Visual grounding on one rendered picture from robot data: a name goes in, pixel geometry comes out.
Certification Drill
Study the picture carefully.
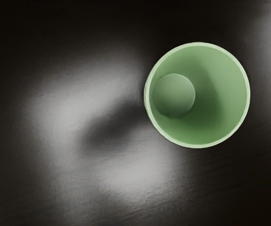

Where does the light green cup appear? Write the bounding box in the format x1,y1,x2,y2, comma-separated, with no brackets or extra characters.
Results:
143,42,251,149

